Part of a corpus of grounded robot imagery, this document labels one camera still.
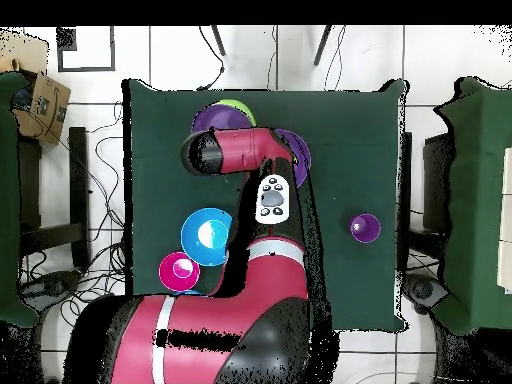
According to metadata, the tangle of floor cables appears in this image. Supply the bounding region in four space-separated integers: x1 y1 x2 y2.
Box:
19 99 127 321

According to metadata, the dark grey equipment base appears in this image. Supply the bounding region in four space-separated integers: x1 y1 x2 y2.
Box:
21 269 83 311
401 273 449 315

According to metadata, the black tripod leg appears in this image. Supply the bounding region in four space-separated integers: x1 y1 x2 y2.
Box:
312 25 334 67
210 25 227 57

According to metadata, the large purple bowl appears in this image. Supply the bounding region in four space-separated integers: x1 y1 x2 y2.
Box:
190 102 252 135
273 128 313 189

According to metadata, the green clothed side table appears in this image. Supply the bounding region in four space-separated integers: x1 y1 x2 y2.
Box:
433 76 512 336
0 70 41 329

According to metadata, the purple cup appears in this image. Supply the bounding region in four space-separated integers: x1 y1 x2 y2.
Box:
347 212 382 244

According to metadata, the black chair frame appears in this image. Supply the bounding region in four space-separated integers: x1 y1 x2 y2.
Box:
17 126 92 269

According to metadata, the dark green tablecloth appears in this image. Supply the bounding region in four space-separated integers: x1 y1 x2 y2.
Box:
121 78 410 334

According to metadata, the small red bowl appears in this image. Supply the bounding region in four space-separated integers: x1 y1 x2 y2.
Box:
158 251 202 293

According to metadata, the large green bowl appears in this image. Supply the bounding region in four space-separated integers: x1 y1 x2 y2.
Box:
217 98 258 128

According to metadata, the brown cardboard box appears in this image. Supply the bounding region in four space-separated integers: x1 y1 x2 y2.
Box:
10 71 72 146

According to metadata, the large blue bowl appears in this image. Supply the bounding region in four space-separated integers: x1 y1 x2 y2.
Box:
180 207 234 268

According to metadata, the black square floor frame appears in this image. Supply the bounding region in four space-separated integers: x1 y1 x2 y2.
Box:
56 26 117 73

